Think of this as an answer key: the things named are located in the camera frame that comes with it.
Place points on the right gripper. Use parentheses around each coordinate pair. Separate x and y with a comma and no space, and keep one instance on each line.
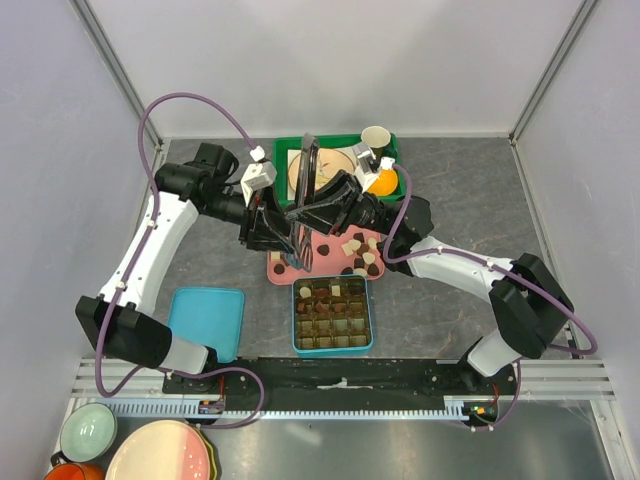
(329,216)

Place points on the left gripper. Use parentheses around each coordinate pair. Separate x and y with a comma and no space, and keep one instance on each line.
(263,226)

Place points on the metal tongs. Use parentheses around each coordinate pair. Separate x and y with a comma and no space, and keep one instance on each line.
(300,235)

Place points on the pink chocolate tray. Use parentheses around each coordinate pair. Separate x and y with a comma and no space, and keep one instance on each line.
(354,251)

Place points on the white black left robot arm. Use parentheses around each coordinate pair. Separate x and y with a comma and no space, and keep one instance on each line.
(118,321)

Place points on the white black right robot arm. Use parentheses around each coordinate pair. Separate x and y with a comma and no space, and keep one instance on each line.
(424,318)

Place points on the brown plastic chocolate insert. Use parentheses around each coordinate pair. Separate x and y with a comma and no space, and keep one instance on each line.
(332,317)

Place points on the blue chocolate tin box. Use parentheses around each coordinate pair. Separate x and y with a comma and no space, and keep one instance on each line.
(332,315)

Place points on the decorated ceramic plate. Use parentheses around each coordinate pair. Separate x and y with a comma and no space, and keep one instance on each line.
(329,163)

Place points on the yellow bowl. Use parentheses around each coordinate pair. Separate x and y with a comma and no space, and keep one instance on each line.
(385,184)

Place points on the green mug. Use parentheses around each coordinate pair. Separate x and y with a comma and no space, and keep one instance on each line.
(379,140)

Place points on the green plastic crate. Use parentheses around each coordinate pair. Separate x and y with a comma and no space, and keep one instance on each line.
(281,147)

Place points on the blue tin lid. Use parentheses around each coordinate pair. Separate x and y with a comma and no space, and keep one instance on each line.
(209,316)

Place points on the pink white plate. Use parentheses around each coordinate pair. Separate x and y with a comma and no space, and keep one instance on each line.
(163,449)

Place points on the pale green bowl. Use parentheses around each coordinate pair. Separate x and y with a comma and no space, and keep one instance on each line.
(88,433)

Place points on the orange red mug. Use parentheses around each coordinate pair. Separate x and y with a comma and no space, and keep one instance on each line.
(64,469)

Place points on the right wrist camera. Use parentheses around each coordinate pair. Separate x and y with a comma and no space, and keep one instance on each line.
(367,166)

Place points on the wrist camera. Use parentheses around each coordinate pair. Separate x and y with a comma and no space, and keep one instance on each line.
(367,166)
(257,176)

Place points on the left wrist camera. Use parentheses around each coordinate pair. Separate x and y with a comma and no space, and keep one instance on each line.
(257,176)

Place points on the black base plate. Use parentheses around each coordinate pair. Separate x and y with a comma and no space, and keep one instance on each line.
(429,376)

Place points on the slotted cable duct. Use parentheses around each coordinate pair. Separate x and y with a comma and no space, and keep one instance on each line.
(191,409)

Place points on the aluminium frame rail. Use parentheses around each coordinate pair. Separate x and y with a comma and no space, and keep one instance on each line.
(102,43)

